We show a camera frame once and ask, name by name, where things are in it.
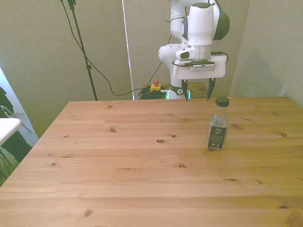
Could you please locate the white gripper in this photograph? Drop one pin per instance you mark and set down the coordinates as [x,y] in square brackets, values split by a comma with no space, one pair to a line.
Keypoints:
[201,71]

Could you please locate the black camera tripod stand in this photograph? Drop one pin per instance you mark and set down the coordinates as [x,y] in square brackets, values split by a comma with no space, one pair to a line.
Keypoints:
[81,47]

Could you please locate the white folding table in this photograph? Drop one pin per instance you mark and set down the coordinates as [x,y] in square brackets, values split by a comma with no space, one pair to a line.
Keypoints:
[8,128]

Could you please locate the clear bottle with black cap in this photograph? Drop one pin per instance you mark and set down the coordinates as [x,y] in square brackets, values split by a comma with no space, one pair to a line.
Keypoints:
[217,127]

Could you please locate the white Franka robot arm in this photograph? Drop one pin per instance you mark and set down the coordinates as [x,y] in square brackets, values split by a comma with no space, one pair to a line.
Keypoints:
[200,26]

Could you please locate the white vertical wall strip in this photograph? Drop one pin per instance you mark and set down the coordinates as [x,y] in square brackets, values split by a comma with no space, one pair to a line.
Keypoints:
[127,47]

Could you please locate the yellow emergency stop button box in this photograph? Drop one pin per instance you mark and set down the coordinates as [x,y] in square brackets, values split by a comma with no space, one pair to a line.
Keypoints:
[156,87]

